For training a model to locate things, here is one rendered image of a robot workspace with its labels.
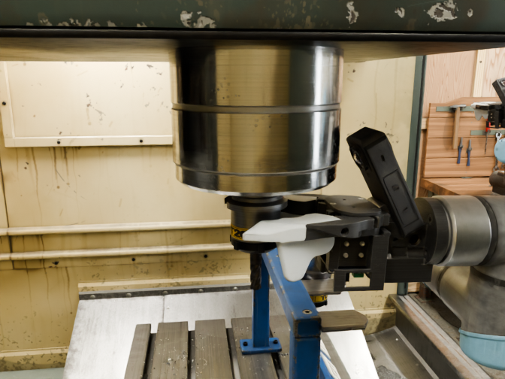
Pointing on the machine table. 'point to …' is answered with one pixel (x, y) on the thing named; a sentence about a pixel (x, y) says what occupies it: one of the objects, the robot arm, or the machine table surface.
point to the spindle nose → (255, 117)
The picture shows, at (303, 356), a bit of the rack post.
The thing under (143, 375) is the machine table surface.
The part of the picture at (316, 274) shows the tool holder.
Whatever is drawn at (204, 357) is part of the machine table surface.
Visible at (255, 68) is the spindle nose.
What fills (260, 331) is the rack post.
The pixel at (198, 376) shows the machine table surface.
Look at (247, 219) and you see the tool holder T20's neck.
